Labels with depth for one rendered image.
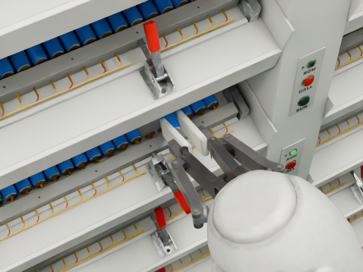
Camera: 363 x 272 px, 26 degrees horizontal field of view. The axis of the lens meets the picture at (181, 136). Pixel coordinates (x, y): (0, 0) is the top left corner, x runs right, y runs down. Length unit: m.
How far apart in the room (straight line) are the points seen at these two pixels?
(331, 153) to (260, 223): 0.76
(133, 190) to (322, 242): 0.48
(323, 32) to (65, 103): 0.33
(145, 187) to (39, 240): 0.16
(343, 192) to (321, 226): 0.93
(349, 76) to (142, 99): 0.40
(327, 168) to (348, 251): 0.68
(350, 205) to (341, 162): 0.21
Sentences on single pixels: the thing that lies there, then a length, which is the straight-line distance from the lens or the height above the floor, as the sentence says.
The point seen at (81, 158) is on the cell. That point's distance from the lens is 1.06.
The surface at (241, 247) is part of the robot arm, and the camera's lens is 0.62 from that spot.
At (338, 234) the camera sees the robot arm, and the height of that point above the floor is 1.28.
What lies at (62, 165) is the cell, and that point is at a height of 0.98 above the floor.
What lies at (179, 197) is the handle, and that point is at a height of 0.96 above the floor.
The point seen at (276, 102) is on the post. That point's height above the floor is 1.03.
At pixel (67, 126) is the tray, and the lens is 0.89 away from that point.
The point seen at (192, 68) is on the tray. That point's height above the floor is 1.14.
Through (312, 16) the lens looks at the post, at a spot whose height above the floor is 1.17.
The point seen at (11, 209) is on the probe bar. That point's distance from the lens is 1.04.
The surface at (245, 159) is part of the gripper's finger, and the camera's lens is 0.97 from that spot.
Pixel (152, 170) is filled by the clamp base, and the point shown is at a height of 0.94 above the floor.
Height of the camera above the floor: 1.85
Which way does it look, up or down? 55 degrees down
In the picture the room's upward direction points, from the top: straight up
